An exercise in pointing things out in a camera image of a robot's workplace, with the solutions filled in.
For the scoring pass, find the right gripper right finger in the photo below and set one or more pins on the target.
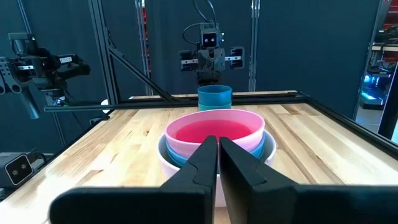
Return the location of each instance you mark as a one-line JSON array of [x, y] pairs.
[[258, 199]]

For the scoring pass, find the blue plastic cup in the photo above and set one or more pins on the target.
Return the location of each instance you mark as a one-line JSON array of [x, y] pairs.
[[214, 95]]

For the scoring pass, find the grey aluminium frame post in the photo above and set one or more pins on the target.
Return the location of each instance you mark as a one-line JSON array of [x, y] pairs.
[[254, 46], [104, 46], [143, 46]]

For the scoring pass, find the black table frame rail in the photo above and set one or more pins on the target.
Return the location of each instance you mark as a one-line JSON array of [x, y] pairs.
[[155, 104], [348, 124]]

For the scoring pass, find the white round object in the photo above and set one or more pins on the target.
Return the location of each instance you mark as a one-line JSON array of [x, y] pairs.
[[105, 104]]

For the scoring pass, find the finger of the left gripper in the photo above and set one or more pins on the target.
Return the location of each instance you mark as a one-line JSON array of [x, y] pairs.
[[237, 53], [186, 56]]

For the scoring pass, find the pink plastic bowl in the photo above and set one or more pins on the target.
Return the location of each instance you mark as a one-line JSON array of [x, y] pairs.
[[214, 129]]

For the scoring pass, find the blue plastic bowl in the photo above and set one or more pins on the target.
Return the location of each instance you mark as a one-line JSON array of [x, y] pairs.
[[175, 157]]

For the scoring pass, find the blue-lit equipment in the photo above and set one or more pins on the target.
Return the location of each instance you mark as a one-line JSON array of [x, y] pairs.
[[373, 93]]

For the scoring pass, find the table-level camera box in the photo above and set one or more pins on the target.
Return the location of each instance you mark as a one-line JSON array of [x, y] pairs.
[[18, 170]]

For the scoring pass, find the black diagonal frame brace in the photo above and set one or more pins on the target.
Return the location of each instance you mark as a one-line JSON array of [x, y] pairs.
[[140, 74]]

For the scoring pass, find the large pale pink bowl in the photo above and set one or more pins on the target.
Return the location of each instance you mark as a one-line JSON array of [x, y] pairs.
[[168, 170]]

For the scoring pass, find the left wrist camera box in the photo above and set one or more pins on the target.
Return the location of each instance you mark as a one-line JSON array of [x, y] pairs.
[[210, 39]]

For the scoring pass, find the green plastic cup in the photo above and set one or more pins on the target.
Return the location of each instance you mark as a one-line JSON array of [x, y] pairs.
[[206, 107]]

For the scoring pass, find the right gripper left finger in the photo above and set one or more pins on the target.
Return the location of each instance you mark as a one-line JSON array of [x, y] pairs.
[[186, 199]]

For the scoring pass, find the black Trossen-labelled robot arm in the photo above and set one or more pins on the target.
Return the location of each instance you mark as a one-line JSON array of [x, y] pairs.
[[46, 68]]

